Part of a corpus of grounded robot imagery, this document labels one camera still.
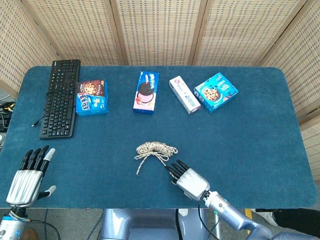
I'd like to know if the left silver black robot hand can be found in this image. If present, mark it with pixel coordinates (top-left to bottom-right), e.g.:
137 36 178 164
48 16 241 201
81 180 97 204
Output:
5 145 57 208

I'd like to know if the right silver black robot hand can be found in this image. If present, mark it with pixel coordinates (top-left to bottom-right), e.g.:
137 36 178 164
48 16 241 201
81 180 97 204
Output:
165 159 211 201

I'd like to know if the beige speckled rope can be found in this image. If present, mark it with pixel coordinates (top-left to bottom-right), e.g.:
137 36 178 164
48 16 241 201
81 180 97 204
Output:
134 141 179 176

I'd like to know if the blue felt table mat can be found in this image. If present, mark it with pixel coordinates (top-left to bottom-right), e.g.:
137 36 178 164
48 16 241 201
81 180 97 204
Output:
0 65 318 210

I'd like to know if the brown shoe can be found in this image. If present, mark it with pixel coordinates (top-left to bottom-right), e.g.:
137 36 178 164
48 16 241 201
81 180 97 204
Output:
21 228 40 240

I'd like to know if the black floor device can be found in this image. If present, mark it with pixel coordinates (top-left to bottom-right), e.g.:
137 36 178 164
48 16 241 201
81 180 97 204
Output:
0 112 12 133

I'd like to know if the blue-grey robot torso base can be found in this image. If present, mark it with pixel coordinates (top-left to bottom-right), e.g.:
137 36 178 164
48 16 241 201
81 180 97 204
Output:
98 208 208 240

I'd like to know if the black computer keyboard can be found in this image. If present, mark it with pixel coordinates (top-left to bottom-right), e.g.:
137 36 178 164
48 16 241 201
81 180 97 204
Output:
39 59 81 140

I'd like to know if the white shoe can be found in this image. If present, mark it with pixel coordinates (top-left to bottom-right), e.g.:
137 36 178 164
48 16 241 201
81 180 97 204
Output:
252 208 276 225

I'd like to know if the white long toothpaste box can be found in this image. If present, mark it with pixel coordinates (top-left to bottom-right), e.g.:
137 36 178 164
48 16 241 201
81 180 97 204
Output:
169 75 202 115

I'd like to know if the blue chocolate chip cookie box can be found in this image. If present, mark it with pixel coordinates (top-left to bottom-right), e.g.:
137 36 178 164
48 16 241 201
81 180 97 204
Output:
193 72 239 114

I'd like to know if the pink blue Oreo box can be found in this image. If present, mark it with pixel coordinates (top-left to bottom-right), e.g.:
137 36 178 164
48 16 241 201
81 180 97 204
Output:
132 71 160 116

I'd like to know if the blue brown cookie box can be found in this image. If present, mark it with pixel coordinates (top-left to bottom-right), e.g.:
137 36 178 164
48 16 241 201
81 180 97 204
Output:
75 79 110 117

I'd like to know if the woven bamboo screen panel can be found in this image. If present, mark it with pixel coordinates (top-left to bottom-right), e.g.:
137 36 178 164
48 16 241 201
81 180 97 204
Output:
192 0 310 67
259 0 320 181
109 0 208 66
21 0 128 66
0 0 60 98

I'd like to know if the black right hand cable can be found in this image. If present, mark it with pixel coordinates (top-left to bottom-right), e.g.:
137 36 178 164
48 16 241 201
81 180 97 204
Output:
197 190 222 240

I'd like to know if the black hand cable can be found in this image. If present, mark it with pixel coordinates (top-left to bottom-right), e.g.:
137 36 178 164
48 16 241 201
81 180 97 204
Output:
197 190 222 240
26 218 62 240

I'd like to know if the black left hand cable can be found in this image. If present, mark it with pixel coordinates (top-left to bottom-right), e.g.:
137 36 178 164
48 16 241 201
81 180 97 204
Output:
26 218 62 240

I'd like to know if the black keyboard cable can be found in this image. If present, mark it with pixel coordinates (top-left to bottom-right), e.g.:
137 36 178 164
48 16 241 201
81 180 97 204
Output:
31 84 78 128

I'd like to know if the yellow black cable bundle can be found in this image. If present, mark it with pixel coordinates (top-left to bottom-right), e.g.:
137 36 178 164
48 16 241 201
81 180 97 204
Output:
0 99 16 113

